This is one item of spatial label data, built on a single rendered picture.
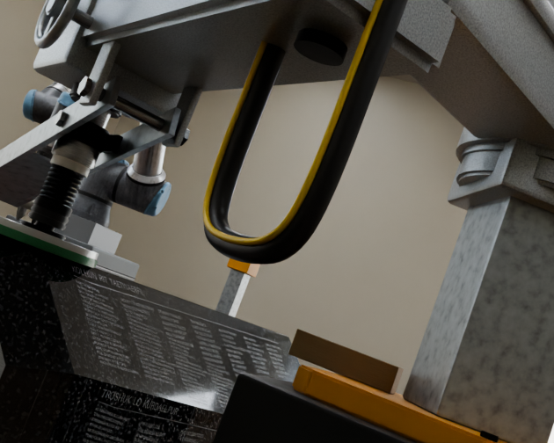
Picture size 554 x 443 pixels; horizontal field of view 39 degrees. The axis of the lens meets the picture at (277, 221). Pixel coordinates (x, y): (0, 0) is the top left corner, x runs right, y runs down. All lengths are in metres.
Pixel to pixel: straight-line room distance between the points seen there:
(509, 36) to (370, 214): 7.89
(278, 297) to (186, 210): 1.60
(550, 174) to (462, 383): 0.35
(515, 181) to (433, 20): 0.46
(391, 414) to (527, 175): 0.43
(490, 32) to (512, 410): 0.60
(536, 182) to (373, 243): 7.58
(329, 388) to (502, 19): 0.57
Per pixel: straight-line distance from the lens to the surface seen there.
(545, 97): 1.17
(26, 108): 2.41
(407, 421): 1.16
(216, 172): 0.93
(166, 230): 9.58
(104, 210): 3.09
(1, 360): 1.26
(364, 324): 8.71
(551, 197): 1.29
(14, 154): 1.59
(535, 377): 1.32
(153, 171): 2.99
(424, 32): 0.87
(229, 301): 3.85
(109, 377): 1.36
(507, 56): 1.07
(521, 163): 1.28
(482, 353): 1.28
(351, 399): 1.18
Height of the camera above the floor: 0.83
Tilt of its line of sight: 7 degrees up
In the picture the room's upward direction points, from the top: 21 degrees clockwise
